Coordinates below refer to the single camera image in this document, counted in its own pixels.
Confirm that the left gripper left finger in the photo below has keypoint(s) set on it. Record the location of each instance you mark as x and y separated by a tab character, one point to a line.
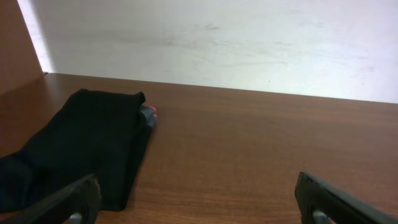
79	202

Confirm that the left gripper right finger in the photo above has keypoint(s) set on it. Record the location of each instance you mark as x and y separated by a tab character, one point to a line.
320	202

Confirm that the black leggings red waistband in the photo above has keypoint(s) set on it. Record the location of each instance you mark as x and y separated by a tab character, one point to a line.
95	132

